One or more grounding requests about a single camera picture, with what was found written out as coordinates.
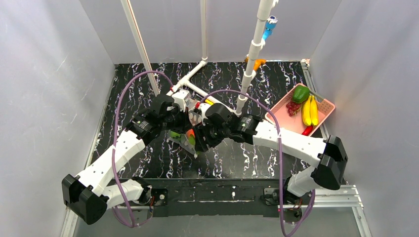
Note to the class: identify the orange toy carrot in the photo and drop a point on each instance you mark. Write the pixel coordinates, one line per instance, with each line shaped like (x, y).
(190, 135)

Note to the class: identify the green toy bell pepper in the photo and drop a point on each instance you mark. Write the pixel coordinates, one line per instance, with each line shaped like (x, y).
(300, 94)

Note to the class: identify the blue hanging bottle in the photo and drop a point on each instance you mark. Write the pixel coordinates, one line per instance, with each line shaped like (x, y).
(270, 25)

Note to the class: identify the yellow toy banana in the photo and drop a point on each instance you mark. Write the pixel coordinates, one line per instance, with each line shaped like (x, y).
(305, 112)
(314, 111)

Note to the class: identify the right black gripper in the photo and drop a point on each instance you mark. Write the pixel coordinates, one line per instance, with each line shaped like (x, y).
(203, 137)

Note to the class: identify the clear polka dot zip bag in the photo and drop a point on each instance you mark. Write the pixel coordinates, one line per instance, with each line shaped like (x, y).
(183, 142)

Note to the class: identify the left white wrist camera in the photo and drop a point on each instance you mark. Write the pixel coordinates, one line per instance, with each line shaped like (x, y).
(183, 99)

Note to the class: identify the yellow handled screwdriver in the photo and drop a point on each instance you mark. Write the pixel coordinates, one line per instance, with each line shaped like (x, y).
(209, 102)

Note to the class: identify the orange object at back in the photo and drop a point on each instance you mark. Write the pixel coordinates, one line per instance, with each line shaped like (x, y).
(258, 63)

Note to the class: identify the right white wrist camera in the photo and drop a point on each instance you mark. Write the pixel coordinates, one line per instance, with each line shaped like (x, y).
(201, 112)

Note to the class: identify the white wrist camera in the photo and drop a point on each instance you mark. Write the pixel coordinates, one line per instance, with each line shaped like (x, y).
(201, 112)
(183, 99)

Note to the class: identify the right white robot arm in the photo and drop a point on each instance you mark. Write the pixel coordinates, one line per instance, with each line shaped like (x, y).
(327, 159)

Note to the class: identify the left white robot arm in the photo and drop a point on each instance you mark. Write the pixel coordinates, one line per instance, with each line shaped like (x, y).
(89, 195)

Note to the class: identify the red toy chili pepper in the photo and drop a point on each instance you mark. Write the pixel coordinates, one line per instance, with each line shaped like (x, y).
(307, 131)

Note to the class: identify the white pvc pipe frame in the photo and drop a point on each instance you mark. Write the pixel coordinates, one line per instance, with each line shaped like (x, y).
(263, 16)

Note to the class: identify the red toy grapes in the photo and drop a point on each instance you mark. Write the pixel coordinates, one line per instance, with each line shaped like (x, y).
(293, 108)

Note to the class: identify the green toy watermelon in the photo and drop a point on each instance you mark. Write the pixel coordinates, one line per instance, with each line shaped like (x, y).
(174, 135)

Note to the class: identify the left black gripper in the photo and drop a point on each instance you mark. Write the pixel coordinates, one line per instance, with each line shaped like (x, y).
(178, 120)

